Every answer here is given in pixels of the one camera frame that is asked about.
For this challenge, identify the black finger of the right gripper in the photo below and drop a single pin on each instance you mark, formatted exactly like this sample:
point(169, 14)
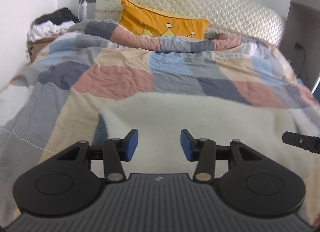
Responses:
point(309, 143)

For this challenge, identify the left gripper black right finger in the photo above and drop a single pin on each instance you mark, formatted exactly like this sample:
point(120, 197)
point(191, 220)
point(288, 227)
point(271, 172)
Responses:
point(206, 152)

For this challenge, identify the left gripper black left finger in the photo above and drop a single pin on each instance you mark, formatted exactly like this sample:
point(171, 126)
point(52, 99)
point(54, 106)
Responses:
point(111, 152)

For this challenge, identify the white navy striped fluffy blanket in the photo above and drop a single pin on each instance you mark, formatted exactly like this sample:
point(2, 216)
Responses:
point(159, 119)

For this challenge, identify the white clothes pile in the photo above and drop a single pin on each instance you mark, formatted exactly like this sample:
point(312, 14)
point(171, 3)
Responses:
point(47, 29)

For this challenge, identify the black clothes pile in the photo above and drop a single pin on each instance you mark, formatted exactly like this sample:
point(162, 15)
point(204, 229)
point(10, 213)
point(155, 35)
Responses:
point(57, 17)

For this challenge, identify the patchwork pastel duvet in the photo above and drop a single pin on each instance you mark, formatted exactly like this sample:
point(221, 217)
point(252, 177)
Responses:
point(55, 101)

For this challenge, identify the wooden bedside table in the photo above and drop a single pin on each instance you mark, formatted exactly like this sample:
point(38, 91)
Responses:
point(34, 48)

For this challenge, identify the orange crown pillow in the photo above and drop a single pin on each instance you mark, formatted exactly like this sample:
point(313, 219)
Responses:
point(141, 20)

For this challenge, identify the cream quilted headboard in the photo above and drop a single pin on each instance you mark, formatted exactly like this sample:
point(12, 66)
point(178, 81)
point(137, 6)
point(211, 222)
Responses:
point(243, 17)

